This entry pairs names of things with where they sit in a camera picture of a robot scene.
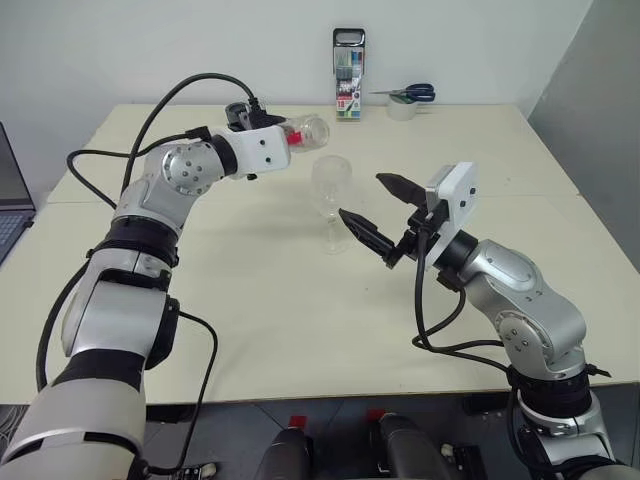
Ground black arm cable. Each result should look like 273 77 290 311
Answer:
144 310 220 475
410 219 516 374
66 125 211 209

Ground grey partition panel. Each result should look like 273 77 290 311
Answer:
519 0 640 276

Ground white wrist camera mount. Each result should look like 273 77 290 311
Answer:
227 124 292 177
424 161 480 266

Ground grey laptop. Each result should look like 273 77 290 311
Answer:
0 121 39 266

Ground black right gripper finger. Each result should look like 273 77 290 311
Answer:
375 172 429 208
338 208 397 266

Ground clear wine glass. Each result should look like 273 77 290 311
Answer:
310 155 354 255

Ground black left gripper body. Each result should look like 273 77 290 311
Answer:
224 101 253 132

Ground white tape roll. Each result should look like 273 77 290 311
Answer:
387 94 417 122

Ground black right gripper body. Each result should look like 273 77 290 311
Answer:
382 198 449 270

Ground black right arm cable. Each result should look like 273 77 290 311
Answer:
410 219 516 374

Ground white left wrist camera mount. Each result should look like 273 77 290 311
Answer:
227 124 292 177

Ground black left wrist camera cable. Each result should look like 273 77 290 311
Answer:
118 73 266 204

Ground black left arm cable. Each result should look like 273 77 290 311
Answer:
144 310 220 475
66 125 211 209

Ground blue handled scissors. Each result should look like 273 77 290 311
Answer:
368 82 437 104

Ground dark rounded cylinder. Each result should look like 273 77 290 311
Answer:
257 427 314 480
377 414 451 480

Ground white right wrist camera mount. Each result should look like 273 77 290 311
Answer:
424 161 480 266

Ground marker pen set box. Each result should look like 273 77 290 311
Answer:
332 28 365 121

